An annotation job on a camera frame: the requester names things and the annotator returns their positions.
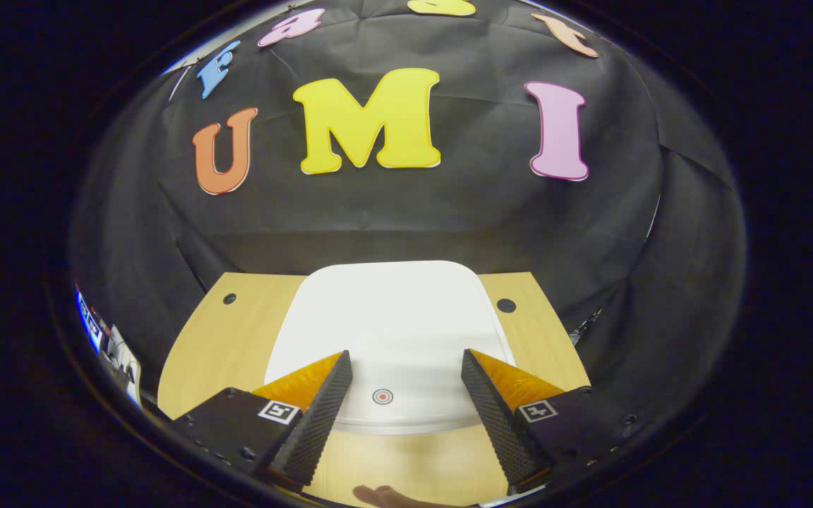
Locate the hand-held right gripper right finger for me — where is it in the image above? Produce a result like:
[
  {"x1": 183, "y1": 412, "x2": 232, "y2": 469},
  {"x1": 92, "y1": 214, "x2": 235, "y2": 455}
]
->
[{"x1": 460, "y1": 348, "x2": 644, "y2": 493}]

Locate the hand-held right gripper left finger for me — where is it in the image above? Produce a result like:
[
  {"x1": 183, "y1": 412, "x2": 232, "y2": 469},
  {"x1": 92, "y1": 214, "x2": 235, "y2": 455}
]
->
[{"x1": 169, "y1": 349, "x2": 354, "y2": 489}]

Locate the white desktop garbage bin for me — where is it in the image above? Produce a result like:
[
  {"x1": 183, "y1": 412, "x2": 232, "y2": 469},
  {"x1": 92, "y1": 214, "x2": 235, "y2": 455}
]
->
[{"x1": 264, "y1": 260, "x2": 517, "y2": 435}]

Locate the white side desk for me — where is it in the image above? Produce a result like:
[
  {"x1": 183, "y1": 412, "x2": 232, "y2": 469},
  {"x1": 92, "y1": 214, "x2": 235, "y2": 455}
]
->
[{"x1": 100, "y1": 325, "x2": 143, "y2": 408}]

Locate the computer monitor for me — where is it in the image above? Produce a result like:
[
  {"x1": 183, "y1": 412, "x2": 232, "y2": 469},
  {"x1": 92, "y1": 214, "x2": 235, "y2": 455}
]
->
[{"x1": 75, "y1": 289, "x2": 108, "y2": 353}]

